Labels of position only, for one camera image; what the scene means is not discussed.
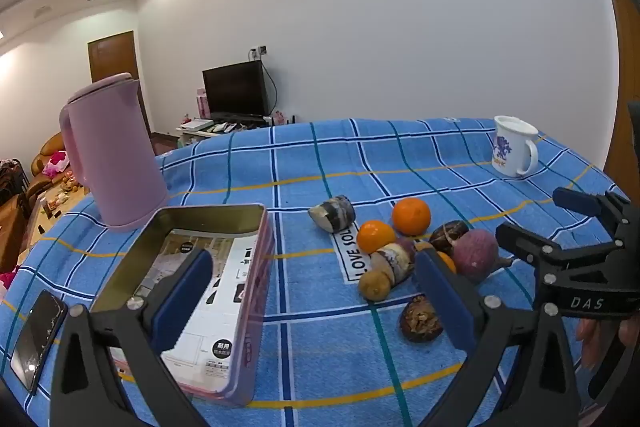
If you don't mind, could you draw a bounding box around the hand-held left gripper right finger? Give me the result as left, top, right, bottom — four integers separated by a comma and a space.
414, 249, 583, 427

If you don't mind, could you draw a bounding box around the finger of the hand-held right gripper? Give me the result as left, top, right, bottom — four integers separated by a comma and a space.
552, 187, 632, 228
495, 222, 627, 276

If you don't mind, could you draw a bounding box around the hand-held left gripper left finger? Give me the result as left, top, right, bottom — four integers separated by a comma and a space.
50, 249, 216, 427

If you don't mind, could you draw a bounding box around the dark cracked round fruit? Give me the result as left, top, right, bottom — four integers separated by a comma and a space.
399, 296, 444, 343

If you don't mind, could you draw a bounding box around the purple round fruit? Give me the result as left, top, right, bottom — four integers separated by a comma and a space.
452, 229, 516, 284

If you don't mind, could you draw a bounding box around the dark brown wrinkled fruit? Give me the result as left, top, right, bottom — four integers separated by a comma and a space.
429, 220, 471, 255

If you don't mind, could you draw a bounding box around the small yellow-brown fruit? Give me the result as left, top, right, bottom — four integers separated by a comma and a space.
358, 270, 392, 301

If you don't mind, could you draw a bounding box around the pink metal tin box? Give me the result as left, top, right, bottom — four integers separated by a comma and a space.
90, 203, 276, 408

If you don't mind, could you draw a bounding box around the person's right hand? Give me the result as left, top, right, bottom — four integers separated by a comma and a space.
575, 317, 619, 370

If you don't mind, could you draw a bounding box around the printed paper leaflet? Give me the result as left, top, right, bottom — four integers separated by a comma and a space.
112, 227, 261, 393

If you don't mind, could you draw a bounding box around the white mug with blue print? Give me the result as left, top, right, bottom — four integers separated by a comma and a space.
490, 115, 540, 179

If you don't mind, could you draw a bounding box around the black smartphone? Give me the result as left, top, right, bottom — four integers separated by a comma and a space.
10, 289, 68, 395

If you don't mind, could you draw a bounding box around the wooden coffee table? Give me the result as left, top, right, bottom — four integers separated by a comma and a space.
25, 179, 93, 253

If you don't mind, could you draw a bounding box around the pink electric kettle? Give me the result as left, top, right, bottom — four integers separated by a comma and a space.
59, 73, 169, 233

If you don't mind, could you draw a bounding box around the white television stand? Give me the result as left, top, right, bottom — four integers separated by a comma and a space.
175, 114, 296, 152

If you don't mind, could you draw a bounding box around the blue plaid blanket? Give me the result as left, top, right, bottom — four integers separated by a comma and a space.
0, 117, 632, 427

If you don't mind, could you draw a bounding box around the pink floral cushion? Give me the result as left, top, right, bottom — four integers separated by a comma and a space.
42, 150, 72, 178

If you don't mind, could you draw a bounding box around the brown leather sofa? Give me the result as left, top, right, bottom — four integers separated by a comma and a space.
31, 132, 76, 180
0, 194, 28, 268

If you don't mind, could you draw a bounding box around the dark metal rack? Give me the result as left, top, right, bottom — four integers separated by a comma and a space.
0, 159, 28, 202

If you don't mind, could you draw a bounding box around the black television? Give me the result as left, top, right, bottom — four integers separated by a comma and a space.
202, 60, 268, 118

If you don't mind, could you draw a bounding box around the brown wooden door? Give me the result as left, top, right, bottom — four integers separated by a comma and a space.
88, 30, 151, 138

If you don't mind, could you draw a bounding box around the wooden door frame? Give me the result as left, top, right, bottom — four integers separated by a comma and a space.
597, 0, 640, 178

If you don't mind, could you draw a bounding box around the black power cable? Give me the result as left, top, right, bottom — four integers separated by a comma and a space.
248, 49, 279, 115

